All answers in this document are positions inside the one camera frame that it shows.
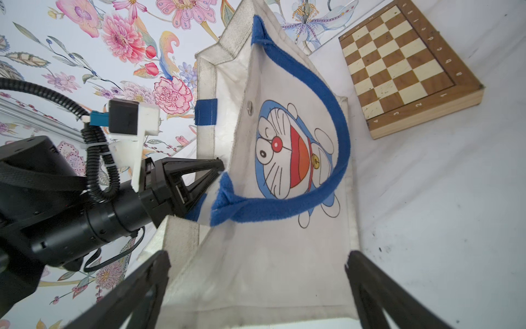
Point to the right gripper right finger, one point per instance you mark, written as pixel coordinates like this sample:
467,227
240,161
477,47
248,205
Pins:
376,295

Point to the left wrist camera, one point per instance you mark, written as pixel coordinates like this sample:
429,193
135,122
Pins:
128,123

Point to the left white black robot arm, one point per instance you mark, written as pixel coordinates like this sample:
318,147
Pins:
36,184

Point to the wooden chessboard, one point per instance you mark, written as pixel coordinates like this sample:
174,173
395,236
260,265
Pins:
404,72

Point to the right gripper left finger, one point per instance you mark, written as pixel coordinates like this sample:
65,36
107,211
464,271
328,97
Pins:
135,303

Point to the white canvas cartoon pouch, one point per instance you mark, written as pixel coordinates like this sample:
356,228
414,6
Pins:
281,217

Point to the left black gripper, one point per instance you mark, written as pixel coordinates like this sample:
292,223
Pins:
74,237

